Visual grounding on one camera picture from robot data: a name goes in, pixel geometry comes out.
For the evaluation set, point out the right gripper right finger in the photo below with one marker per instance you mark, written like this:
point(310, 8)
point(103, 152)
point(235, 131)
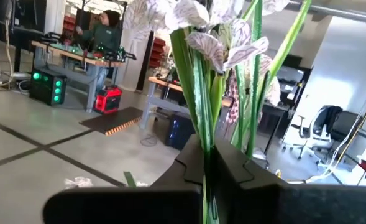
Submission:
point(279, 205)

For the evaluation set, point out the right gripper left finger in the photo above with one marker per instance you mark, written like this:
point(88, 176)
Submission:
point(123, 205)

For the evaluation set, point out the white veined orchid stem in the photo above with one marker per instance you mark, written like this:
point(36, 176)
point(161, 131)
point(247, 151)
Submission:
point(201, 93)

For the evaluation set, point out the white office chair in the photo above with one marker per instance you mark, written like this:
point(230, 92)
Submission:
point(319, 130)

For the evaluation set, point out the black orange-striped floor mat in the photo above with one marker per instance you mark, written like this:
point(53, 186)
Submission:
point(114, 119)

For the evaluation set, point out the computer tower blue lights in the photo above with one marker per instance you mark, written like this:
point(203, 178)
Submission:
point(179, 132)

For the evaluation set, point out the wooden-top grey workbench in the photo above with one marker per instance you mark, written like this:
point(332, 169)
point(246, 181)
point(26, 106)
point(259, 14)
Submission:
point(77, 56)
point(158, 99)

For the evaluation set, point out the computer tower green lights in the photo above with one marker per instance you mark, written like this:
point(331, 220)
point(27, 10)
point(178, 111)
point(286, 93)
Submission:
point(47, 87)

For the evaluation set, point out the person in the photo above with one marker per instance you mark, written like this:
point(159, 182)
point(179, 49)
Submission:
point(103, 35)

